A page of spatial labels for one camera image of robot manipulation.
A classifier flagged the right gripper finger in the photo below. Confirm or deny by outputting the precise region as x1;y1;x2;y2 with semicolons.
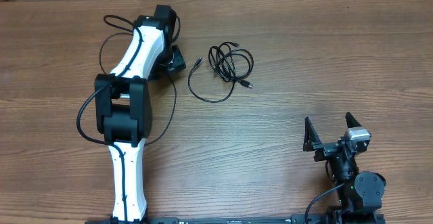
345;112;361;128
303;116;321;152

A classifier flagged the long black usb cable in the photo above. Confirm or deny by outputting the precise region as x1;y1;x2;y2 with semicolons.
98;32;178;147

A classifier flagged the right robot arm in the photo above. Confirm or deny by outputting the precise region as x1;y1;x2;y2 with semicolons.
303;112;386;223

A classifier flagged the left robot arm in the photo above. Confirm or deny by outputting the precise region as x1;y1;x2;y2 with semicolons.
95;5;186;223

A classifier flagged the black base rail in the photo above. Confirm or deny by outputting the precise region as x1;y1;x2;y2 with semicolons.
84;214;386;224

